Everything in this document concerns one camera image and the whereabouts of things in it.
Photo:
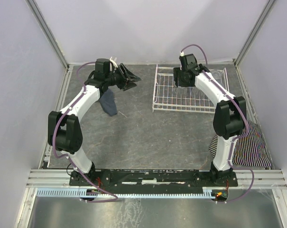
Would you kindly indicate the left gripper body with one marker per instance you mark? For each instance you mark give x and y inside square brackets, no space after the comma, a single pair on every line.
[123,77]

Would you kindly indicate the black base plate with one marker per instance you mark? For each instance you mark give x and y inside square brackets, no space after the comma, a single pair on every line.
[160,181]

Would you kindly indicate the white wire dish rack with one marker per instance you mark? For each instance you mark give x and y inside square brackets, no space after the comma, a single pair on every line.
[165,99]

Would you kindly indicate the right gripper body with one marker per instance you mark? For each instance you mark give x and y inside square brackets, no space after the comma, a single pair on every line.
[181,79]

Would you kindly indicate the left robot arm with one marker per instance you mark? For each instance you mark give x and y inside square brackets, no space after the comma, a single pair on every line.
[64,129]

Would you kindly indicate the blue cable duct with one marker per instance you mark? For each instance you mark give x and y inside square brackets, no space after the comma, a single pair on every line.
[84,193]

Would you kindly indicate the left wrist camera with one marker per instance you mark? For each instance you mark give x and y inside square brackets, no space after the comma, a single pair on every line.
[113,62]

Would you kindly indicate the striped cloth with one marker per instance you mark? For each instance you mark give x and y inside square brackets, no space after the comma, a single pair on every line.
[250,150]

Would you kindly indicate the dark blue cloth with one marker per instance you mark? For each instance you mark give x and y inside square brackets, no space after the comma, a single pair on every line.
[107,102]

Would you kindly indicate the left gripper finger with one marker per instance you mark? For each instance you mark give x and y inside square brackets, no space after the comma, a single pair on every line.
[130,76]
[129,85]

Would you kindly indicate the clear cup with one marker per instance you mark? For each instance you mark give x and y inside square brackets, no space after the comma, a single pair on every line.
[218,75]
[183,91]

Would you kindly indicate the clear cup front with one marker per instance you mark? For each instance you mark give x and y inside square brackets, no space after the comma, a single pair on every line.
[183,91]

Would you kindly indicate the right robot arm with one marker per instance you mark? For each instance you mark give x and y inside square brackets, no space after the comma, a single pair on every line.
[230,111]

